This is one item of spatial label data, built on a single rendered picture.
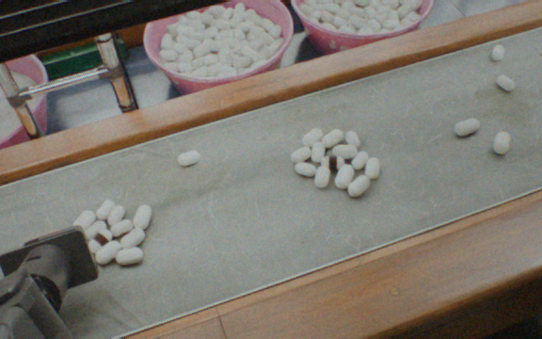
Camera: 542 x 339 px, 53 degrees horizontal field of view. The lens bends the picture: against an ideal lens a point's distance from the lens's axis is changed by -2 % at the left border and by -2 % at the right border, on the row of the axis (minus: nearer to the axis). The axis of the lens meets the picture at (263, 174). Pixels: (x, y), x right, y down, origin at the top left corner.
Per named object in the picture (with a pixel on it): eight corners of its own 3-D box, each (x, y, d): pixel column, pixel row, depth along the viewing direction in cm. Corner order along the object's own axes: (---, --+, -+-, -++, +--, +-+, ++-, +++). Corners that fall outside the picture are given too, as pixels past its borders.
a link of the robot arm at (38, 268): (71, 314, 54) (39, 266, 53) (9, 347, 54) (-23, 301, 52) (78, 289, 61) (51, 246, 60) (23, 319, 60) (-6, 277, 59)
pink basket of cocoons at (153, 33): (323, 69, 104) (325, 27, 97) (210, 143, 94) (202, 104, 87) (234, 8, 117) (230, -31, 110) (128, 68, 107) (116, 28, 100)
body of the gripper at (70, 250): (-1, 251, 65) (-18, 271, 58) (82, 224, 66) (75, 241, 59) (20, 300, 66) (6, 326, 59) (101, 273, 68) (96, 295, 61)
